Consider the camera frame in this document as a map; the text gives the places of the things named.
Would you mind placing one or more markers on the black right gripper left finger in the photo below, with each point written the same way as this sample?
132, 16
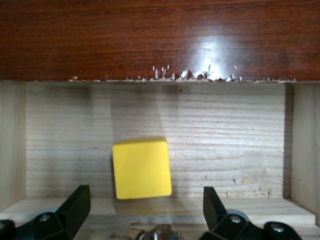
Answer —
67, 215

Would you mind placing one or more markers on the dark wooden cabinet box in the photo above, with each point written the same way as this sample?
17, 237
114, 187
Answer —
125, 37

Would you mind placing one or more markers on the light wood drawer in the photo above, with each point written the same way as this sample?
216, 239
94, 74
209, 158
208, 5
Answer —
225, 137

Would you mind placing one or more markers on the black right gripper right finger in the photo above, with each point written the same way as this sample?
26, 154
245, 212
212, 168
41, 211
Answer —
220, 225

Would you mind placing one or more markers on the yellow block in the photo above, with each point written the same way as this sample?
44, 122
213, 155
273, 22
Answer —
141, 170

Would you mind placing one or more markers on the metal drawer screw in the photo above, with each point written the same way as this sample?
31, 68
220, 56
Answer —
156, 233

